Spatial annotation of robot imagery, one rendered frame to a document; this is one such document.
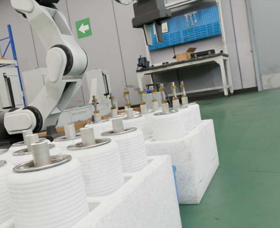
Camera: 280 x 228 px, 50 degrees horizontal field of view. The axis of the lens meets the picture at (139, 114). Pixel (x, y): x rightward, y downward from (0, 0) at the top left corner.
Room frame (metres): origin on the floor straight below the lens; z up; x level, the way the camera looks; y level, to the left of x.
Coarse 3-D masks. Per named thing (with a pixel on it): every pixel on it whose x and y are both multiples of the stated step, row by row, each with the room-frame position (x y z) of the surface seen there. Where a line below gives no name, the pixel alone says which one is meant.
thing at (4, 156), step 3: (3, 153) 0.59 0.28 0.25; (6, 153) 0.59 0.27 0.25; (9, 153) 0.59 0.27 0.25; (0, 156) 0.57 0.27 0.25; (3, 156) 0.57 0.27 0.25; (6, 156) 0.58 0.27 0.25; (9, 156) 0.59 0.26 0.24; (0, 159) 0.57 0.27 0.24; (3, 159) 0.57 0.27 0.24; (6, 159) 0.58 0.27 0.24
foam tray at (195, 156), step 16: (208, 128) 1.05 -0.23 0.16; (160, 144) 0.83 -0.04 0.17; (176, 144) 0.81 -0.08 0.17; (192, 144) 0.82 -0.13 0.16; (208, 144) 1.01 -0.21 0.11; (176, 160) 0.81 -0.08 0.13; (192, 160) 0.80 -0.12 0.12; (208, 160) 0.98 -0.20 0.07; (176, 176) 0.81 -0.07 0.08; (192, 176) 0.80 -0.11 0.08; (208, 176) 0.94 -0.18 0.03; (192, 192) 0.80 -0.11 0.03
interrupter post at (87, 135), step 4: (80, 128) 0.50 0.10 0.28; (84, 128) 0.50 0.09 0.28; (88, 128) 0.50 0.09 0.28; (92, 128) 0.50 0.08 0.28; (80, 132) 0.50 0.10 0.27; (84, 132) 0.50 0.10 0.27; (88, 132) 0.50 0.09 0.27; (92, 132) 0.50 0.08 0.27; (84, 136) 0.50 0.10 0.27; (88, 136) 0.50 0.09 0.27; (92, 136) 0.50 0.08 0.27; (84, 140) 0.50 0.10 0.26; (88, 140) 0.50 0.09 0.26; (92, 140) 0.50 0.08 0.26; (84, 144) 0.50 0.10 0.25; (88, 144) 0.50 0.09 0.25
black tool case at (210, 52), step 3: (204, 51) 5.33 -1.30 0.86; (207, 51) 5.31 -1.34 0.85; (210, 51) 5.30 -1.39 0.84; (213, 51) 5.28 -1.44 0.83; (192, 54) 5.40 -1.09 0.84; (195, 54) 5.37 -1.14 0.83; (198, 54) 5.37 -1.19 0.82; (201, 54) 5.32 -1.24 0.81; (204, 54) 5.31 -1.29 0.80; (207, 54) 5.31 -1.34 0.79; (210, 54) 5.30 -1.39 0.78; (192, 57) 5.40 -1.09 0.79; (195, 57) 5.38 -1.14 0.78
